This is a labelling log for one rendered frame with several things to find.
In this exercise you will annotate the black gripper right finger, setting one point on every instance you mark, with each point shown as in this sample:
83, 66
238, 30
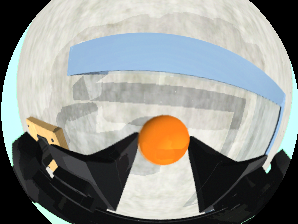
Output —
215, 174

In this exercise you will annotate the light blue low wall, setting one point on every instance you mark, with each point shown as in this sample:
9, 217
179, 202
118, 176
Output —
151, 52

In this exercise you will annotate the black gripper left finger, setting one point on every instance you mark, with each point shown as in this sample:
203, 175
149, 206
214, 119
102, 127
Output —
106, 170

